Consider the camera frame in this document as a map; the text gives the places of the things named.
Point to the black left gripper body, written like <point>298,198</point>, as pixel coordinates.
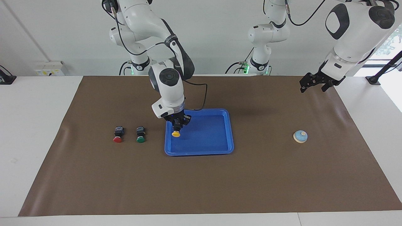
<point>318,78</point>

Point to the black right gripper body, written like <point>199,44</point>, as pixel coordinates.
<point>176,115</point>

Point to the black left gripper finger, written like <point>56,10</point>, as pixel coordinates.
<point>303,88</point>
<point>326,87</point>

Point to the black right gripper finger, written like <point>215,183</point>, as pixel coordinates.
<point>172,123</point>
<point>186,121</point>

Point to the yellow push button switch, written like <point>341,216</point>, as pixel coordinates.
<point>176,133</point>

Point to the green push button switch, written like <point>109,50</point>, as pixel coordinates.
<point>140,134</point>

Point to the red push button switch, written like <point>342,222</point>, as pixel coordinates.
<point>118,134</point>

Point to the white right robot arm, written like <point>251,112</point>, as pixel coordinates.
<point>166,84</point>

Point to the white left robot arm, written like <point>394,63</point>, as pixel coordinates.
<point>355,34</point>

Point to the blue plastic tray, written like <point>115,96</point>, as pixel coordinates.
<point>207,138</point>

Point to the light blue desk bell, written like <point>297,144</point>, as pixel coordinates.
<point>300,136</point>

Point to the black angled stand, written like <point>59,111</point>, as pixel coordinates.
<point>373,79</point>

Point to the brown table mat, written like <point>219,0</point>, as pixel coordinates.
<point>201,182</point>

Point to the bright window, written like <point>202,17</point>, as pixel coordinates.
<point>391,40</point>

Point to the small black table clamp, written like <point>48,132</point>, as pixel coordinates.
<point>6,78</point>

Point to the white wall socket box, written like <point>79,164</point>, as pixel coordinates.
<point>48,68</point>

